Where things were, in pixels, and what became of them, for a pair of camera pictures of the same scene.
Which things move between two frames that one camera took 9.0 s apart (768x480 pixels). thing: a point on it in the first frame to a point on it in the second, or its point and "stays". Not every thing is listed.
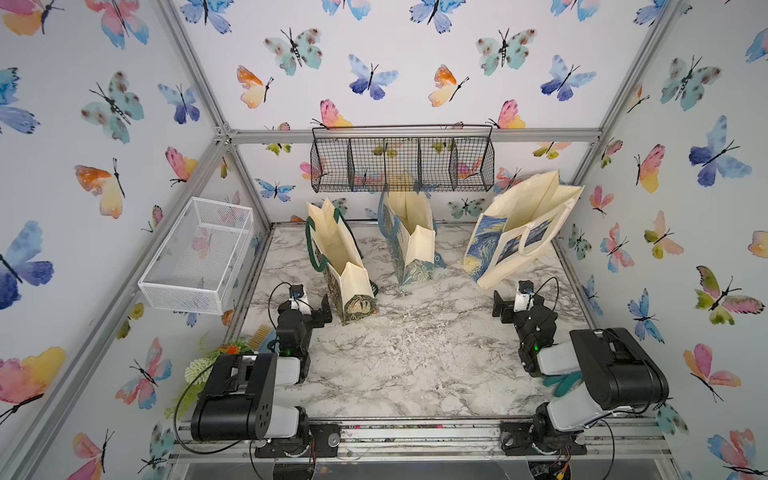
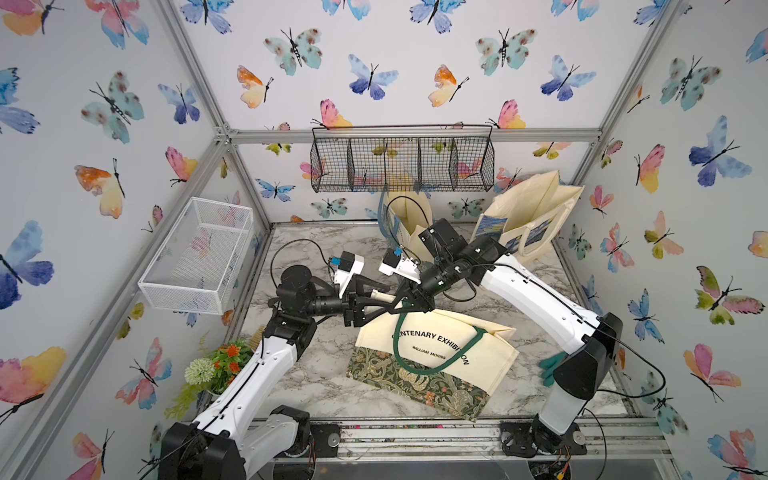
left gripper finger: [323, 314] to [361, 319]
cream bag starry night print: [517, 226] stays
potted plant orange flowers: [195, 375] stays
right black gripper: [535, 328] to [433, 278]
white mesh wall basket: [198, 260] stays
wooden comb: [262, 332] stays
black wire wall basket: [403, 164] stays
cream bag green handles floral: [331, 245] to [444, 361]
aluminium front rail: [416, 439] stays
